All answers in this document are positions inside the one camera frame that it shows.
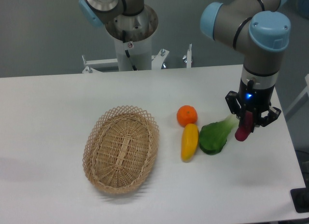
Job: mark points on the green leafy cabbage toy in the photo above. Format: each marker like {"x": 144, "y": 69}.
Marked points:
{"x": 213, "y": 137}

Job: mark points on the orange tangerine toy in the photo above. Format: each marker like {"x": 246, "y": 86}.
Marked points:
{"x": 186, "y": 115}

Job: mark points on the oval woven wicker basket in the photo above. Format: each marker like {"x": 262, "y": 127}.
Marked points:
{"x": 121, "y": 150}

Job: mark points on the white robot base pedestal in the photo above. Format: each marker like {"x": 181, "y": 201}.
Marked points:
{"x": 137, "y": 52}

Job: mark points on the yellow mango toy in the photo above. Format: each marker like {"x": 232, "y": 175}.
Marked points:
{"x": 189, "y": 142}

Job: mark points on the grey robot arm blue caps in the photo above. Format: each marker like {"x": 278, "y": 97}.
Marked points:
{"x": 254, "y": 28}

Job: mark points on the white metal mounting frame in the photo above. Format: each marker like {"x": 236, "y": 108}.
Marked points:
{"x": 107, "y": 65}

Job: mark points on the black device at table edge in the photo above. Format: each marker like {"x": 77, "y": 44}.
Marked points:
{"x": 300, "y": 198}

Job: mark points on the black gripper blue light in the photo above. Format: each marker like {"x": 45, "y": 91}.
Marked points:
{"x": 256, "y": 101}

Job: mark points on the purple red sweet potato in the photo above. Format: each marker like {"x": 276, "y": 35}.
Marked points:
{"x": 244, "y": 130}

